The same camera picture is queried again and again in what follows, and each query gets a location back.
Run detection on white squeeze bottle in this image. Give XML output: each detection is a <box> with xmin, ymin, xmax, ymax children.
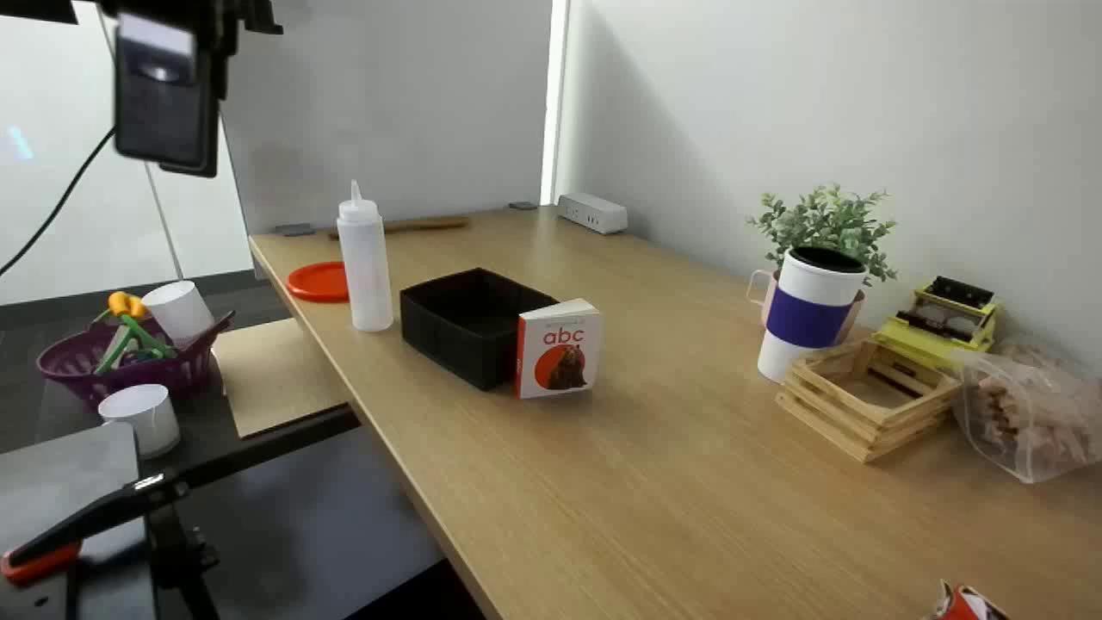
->
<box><xmin>338</xmin><ymin>183</ymin><xmax>392</xmax><ymax>330</ymax></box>

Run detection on white rectangular device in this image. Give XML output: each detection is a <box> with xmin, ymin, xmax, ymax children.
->
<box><xmin>554</xmin><ymin>193</ymin><xmax>625</xmax><ymax>234</ymax></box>

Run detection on black camera unit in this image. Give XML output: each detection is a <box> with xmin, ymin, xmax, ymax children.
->
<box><xmin>96</xmin><ymin>0</ymin><xmax>282</xmax><ymax>177</ymax></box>

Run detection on red packet at edge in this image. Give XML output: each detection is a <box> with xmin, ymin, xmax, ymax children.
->
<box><xmin>934</xmin><ymin>581</ymin><xmax>1009</xmax><ymax>620</ymax></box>

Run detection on toy vegetables in basket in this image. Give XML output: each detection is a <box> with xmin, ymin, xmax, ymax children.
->
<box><xmin>92</xmin><ymin>291</ymin><xmax>175</xmax><ymax>376</ymax></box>

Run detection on black hanging cable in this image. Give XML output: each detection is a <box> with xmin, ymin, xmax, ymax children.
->
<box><xmin>0</xmin><ymin>125</ymin><xmax>119</xmax><ymax>280</ymax></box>

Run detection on black rectangular box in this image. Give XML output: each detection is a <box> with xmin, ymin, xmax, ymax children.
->
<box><xmin>399</xmin><ymin>268</ymin><xmax>552</xmax><ymax>389</ymax></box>

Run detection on white and purple cup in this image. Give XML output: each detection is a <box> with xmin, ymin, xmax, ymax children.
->
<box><xmin>756</xmin><ymin>246</ymin><xmax>864</xmax><ymax>381</ymax></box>

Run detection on white cylinder cup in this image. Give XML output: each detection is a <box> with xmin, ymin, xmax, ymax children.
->
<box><xmin>96</xmin><ymin>381</ymin><xmax>180</xmax><ymax>458</ymax></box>

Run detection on wooden slatted crate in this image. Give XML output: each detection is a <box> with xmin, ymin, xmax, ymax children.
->
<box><xmin>775</xmin><ymin>341</ymin><xmax>962</xmax><ymax>466</ymax></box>

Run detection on white abc picture book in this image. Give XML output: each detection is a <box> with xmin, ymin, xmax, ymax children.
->
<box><xmin>518</xmin><ymin>300</ymin><xmax>602</xmax><ymax>400</ymax></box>

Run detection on small green potted plant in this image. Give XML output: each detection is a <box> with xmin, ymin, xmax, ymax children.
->
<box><xmin>752</xmin><ymin>183</ymin><xmax>894</xmax><ymax>284</ymax></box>

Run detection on purple plastic basket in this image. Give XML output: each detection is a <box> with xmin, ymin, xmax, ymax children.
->
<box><xmin>35</xmin><ymin>312</ymin><xmax>234</xmax><ymax>407</ymax></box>

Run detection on white cup in basket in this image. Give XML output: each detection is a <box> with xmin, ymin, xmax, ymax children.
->
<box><xmin>141</xmin><ymin>280</ymin><xmax>212</xmax><ymax>347</ymax></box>

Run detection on clear plastic snack container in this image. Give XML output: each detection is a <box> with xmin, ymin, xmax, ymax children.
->
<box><xmin>954</xmin><ymin>346</ymin><xmax>1102</xmax><ymax>485</ymax></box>

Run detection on wooden board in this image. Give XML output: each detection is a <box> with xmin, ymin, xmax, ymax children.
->
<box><xmin>212</xmin><ymin>318</ymin><xmax>346</xmax><ymax>436</ymax></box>

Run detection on orange round lid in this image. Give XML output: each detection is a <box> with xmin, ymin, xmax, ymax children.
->
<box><xmin>286</xmin><ymin>263</ymin><xmax>346</xmax><ymax>302</ymax></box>

